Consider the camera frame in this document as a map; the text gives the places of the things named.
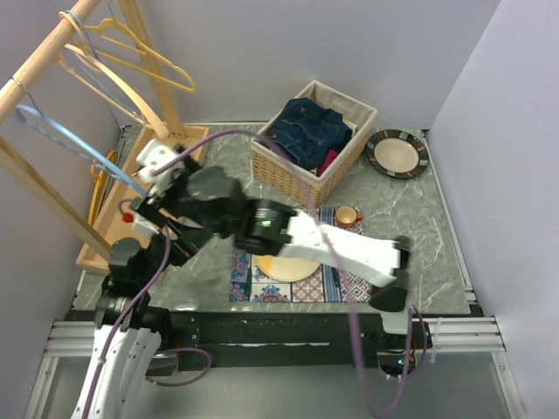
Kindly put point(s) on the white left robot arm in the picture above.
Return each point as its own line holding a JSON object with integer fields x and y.
{"x": 128, "y": 330}

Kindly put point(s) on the striped rim dark plate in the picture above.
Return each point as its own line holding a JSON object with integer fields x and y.
{"x": 397, "y": 154}

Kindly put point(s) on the aluminium frame rail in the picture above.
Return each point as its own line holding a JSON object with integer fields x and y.
{"x": 450, "y": 334}

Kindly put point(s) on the yellow plastic hanger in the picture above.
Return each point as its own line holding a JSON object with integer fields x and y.
{"x": 144, "y": 51}

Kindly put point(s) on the patterned placemat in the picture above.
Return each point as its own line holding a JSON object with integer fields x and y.
{"x": 250, "y": 284}

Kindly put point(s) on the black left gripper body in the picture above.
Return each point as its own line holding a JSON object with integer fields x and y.
{"x": 181, "y": 249}

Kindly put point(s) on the light blue wide hanger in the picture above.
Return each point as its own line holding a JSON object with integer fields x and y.
{"x": 77, "y": 146}

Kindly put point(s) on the orange cup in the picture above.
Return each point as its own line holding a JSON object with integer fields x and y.
{"x": 347, "y": 216}

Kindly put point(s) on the magenta pleated skirt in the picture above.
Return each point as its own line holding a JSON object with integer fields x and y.
{"x": 330, "y": 157}

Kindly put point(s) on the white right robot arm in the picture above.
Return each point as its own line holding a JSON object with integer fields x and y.
{"x": 219, "y": 207}

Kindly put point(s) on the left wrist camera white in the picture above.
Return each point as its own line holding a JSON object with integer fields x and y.
{"x": 140, "y": 222}

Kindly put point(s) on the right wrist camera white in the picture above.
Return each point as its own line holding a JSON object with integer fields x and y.
{"x": 155, "y": 155}

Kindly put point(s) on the pastel floral skirt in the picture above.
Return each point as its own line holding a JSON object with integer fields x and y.
{"x": 351, "y": 125}

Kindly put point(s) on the yellow cream dinner plate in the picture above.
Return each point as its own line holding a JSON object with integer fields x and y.
{"x": 286, "y": 269}

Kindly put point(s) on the blue wire hanger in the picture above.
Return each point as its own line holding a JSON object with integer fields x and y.
{"x": 89, "y": 64}

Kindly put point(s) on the dark denim skirt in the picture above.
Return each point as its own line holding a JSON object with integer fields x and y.
{"x": 306, "y": 132}

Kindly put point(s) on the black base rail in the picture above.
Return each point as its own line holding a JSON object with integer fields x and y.
{"x": 278, "y": 339}

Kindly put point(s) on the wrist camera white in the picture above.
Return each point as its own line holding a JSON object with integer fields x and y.
{"x": 140, "y": 222}
{"x": 155, "y": 155}

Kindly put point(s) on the orange plastic hanger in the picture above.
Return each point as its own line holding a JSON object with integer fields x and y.
{"x": 100, "y": 184}

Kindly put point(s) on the wooden clothes rack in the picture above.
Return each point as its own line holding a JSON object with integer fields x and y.
{"x": 108, "y": 226}

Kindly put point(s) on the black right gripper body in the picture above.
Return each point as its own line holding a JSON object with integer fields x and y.
{"x": 177, "y": 200}

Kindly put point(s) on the cream wooden hanger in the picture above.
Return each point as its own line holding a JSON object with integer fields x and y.
{"x": 158, "y": 126}

